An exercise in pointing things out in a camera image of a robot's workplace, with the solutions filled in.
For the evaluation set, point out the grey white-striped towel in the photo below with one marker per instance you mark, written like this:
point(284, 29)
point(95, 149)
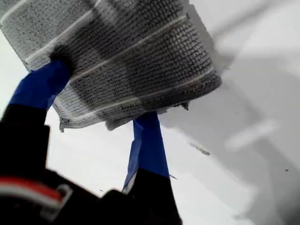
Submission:
point(140, 58)

